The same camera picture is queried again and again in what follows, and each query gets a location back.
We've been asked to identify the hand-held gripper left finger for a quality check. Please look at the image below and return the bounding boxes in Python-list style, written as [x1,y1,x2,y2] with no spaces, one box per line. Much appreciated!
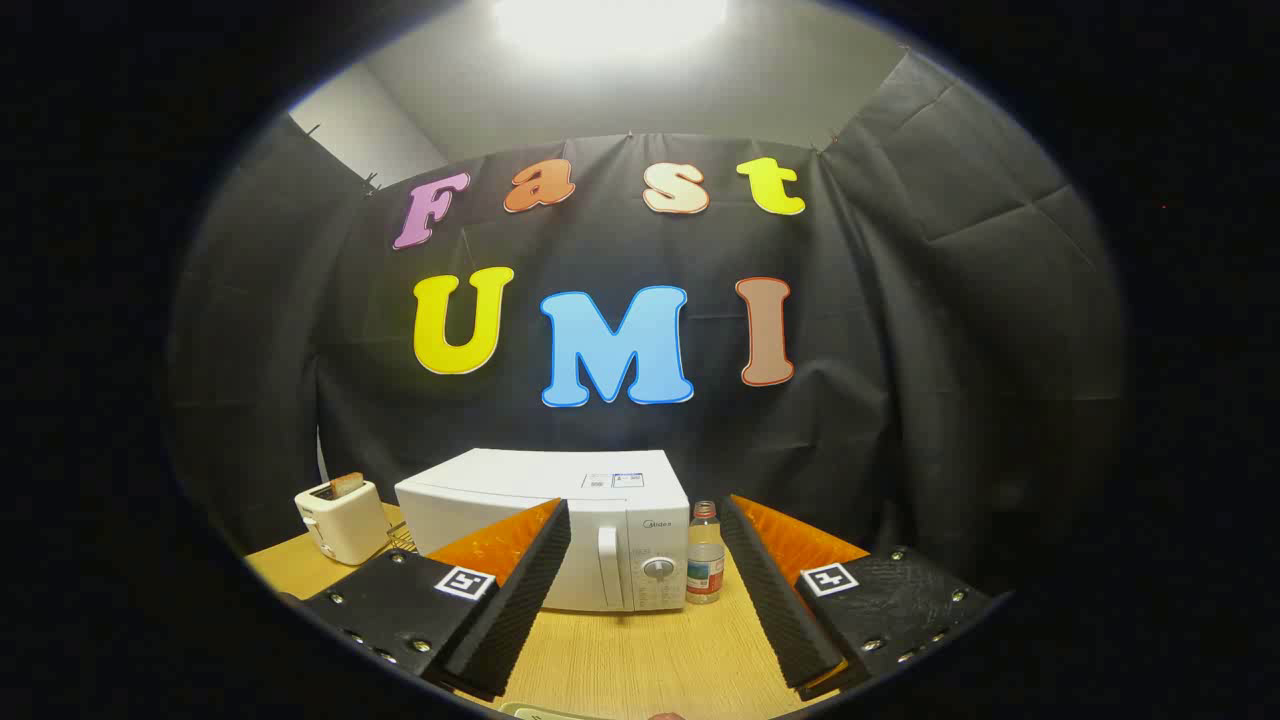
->
[300,498,573,701]

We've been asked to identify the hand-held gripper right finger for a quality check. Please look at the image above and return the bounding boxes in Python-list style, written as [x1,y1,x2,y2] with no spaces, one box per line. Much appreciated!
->
[718,494,993,701]

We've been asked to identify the white microwave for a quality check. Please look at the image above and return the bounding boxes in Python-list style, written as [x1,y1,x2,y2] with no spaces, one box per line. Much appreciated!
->
[395,448,693,613]

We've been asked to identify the clear plastic bottle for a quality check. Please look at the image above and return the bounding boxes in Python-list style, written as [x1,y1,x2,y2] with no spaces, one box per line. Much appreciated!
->
[686,501,725,605]

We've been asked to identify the white toaster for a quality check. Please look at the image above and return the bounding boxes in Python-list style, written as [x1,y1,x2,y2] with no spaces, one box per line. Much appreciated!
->
[294,480,393,567]

